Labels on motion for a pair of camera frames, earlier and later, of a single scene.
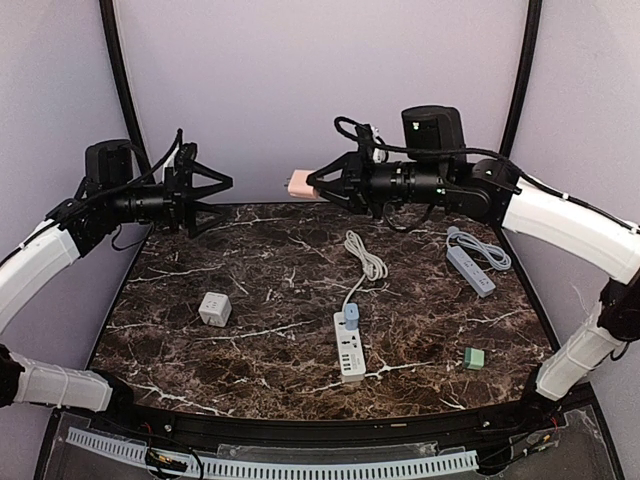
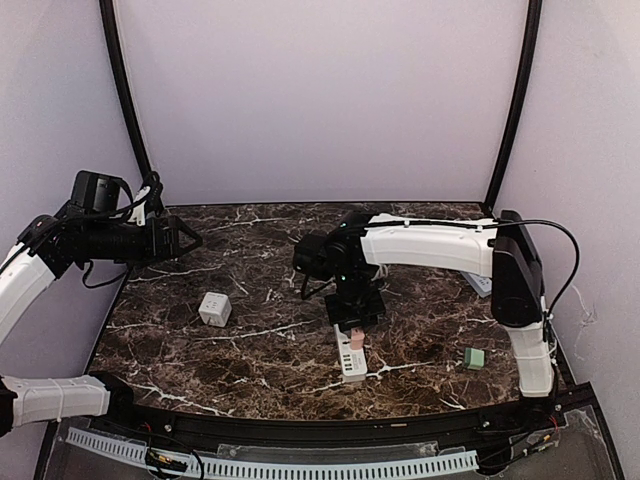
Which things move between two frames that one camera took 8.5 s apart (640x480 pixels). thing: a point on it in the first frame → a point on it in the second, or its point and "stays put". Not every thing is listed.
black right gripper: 355,168 → 345,324
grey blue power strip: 469,271 stays put
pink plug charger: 298,187 → 357,338
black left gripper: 181,195 → 156,249
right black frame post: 533,27 stays put
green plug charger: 474,358 stays put
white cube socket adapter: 215,309 stays put
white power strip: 350,354 stays put
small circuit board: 162,461 stays put
